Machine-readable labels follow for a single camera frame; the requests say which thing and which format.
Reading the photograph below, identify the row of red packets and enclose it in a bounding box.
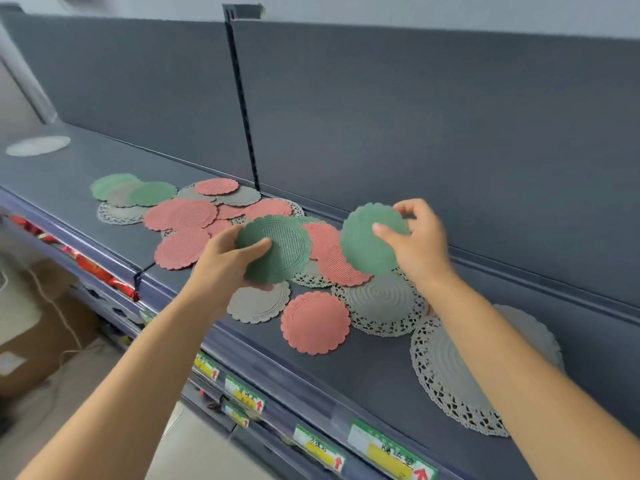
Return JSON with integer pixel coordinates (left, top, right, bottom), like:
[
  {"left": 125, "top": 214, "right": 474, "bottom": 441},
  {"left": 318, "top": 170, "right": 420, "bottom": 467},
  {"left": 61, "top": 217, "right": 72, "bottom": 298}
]
[{"left": 10, "top": 215, "right": 140, "bottom": 301}]

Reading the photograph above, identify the person's right forearm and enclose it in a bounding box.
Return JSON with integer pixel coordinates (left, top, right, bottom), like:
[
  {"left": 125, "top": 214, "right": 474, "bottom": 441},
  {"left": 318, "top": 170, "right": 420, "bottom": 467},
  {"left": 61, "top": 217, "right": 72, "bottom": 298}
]
[{"left": 417, "top": 270, "right": 640, "bottom": 480}]

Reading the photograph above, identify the person's right hand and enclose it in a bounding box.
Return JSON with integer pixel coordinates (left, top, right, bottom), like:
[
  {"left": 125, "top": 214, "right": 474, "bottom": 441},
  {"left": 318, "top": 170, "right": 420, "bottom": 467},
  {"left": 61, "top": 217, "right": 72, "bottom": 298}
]
[{"left": 372, "top": 198, "right": 457, "bottom": 295}]

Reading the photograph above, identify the pale oval doily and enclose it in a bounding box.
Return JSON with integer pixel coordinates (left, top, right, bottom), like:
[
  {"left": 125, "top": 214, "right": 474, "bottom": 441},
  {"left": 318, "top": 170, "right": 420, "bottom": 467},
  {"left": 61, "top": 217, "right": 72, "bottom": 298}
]
[{"left": 5, "top": 135, "right": 72, "bottom": 157}]

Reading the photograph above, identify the pile of pink round coasters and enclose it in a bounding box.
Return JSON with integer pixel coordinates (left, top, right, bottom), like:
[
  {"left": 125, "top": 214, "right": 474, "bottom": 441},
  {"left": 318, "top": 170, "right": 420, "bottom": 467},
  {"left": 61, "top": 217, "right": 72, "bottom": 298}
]
[{"left": 142, "top": 178, "right": 373, "bottom": 356}]

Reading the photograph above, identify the black slotted shelf upright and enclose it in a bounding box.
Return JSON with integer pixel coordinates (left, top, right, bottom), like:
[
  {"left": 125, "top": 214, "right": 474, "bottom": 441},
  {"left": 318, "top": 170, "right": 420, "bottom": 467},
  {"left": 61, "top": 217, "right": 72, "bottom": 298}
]
[{"left": 222, "top": 5, "right": 262, "bottom": 192}]

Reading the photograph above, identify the dark grey store shelf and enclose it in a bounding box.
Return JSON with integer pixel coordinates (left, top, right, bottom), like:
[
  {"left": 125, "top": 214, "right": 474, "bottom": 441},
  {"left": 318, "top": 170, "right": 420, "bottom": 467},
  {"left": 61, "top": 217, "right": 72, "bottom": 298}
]
[{"left": 0, "top": 2, "right": 640, "bottom": 480}]

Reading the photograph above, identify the large grey lace doily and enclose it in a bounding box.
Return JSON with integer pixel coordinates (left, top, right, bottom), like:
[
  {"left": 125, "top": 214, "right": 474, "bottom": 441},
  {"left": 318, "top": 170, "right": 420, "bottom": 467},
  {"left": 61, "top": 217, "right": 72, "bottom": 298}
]
[{"left": 410, "top": 304, "right": 566, "bottom": 438}]

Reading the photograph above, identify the black shelf divider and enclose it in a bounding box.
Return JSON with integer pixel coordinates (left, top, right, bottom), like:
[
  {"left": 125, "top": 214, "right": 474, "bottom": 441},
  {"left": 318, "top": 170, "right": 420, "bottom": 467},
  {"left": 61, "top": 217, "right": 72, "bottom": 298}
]
[{"left": 132, "top": 262, "right": 157, "bottom": 295}]

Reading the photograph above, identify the white cable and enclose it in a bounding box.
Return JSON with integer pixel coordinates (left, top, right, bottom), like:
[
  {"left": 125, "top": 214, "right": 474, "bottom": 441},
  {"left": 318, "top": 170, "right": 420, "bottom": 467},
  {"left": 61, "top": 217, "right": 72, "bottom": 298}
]
[{"left": 25, "top": 265, "right": 106, "bottom": 368}]

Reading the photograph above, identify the yellow green price label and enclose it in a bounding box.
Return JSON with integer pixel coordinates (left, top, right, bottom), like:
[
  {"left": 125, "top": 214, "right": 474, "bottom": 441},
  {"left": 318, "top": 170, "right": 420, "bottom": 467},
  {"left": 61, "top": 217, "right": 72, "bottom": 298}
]
[
  {"left": 223, "top": 375, "right": 266, "bottom": 414},
  {"left": 221, "top": 401, "right": 251, "bottom": 428},
  {"left": 347, "top": 420, "right": 440, "bottom": 480},
  {"left": 193, "top": 351, "right": 221, "bottom": 381},
  {"left": 292, "top": 424, "right": 347, "bottom": 473}
]

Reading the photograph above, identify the grey round scalloped coaster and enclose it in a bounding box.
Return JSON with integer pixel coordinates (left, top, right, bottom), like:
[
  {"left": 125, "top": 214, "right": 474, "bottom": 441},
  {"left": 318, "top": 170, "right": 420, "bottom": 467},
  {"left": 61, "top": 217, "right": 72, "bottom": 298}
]
[
  {"left": 106, "top": 182, "right": 144, "bottom": 208},
  {"left": 216, "top": 186, "right": 262, "bottom": 207},
  {"left": 176, "top": 185, "right": 218, "bottom": 204},
  {"left": 226, "top": 281, "right": 291, "bottom": 324}
]

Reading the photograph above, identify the person's left forearm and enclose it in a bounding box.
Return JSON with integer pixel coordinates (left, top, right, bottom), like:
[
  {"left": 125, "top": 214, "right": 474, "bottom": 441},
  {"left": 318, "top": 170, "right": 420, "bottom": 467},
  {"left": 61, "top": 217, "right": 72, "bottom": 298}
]
[{"left": 17, "top": 282, "right": 230, "bottom": 480}]

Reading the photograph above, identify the person's left hand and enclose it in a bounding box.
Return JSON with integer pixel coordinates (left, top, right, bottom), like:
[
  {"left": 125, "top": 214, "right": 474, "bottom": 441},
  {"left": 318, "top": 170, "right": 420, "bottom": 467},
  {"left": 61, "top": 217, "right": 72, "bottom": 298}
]
[{"left": 187, "top": 225, "right": 273, "bottom": 310}]

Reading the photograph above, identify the brown cardboard box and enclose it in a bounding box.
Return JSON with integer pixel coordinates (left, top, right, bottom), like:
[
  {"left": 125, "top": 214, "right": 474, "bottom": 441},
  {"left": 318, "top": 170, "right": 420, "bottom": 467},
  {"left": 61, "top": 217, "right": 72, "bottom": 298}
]
[{"left": 0, "top": 260, "right": 101, "bottom": 395}]

